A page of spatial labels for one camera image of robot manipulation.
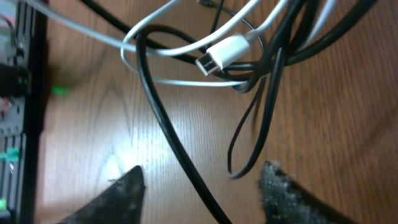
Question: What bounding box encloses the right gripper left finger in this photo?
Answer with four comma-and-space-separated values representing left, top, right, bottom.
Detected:
61, 166, 146, 224

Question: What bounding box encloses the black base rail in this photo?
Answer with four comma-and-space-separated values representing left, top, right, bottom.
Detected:
1, 1, 47, 223

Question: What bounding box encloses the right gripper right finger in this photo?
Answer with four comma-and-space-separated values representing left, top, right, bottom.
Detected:
259, 161, 355, 224

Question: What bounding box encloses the white USB cable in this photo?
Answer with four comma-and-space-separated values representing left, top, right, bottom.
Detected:
24, 0, 338, 87

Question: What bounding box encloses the thick black cable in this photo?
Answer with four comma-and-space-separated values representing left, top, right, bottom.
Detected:
80, 0, 379, 224

